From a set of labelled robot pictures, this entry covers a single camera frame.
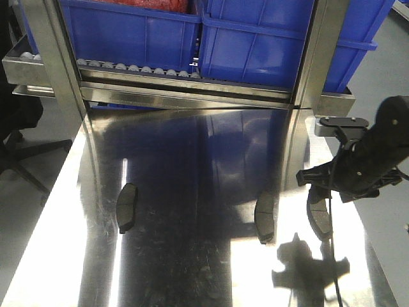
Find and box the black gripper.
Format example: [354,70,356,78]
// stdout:
[296,96,408,204]

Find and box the grey brake pad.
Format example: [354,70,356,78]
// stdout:
[306,185,332,241]
[116,182,138,234]
[254,191,275,244]

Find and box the right blue plastic bin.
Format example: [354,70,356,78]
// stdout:
[198,1,394,93]

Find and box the blue plastic bin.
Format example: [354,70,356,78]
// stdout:
[19,0,202,72]
[198,1,394,93]

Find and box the left blue plastic bin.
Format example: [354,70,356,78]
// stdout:
[19,0,202,72]

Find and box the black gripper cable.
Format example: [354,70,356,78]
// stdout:
[326,188,344,307]

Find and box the stainless steel roller rack frame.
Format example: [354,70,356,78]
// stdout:
[3,1,355,129]

